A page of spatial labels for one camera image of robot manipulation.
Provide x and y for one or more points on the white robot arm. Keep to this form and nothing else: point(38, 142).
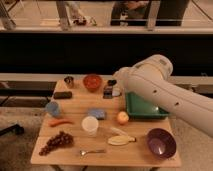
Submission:
point(148, 79)

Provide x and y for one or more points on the red bowl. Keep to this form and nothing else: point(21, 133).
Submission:
point(92, 82)

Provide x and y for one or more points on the purple bowl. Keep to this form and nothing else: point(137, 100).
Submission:
point(161, 143)

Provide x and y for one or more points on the grey blue cloth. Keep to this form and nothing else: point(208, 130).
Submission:
point(116, 92)

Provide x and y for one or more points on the blue sponge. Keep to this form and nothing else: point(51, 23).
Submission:
point(99, 114)

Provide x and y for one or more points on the orange apple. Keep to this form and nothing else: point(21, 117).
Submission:
point(122, 118)

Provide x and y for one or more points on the green plastic tray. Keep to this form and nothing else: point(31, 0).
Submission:
point(138, 108)

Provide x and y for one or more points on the small metal cup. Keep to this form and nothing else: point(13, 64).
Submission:
point(69, 81)

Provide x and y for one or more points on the white plastic cup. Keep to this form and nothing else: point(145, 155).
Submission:
point(90, 125)

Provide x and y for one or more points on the wooden table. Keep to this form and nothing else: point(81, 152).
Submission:
point(134, 154)

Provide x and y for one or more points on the dark brown rectangular block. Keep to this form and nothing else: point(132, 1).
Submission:
point(62, 95)

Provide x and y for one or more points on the yellow banana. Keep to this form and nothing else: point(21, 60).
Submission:
point(121, 138)

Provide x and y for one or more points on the blue plastic cup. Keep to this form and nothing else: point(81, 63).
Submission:
point(53, 109)

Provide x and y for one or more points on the orange carrot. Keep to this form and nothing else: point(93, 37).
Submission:
point(56, 122)

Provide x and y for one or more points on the purple grape bunch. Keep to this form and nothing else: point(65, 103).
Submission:
point(60, 140)

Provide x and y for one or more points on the person in background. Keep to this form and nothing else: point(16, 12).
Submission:
point(170, 13)

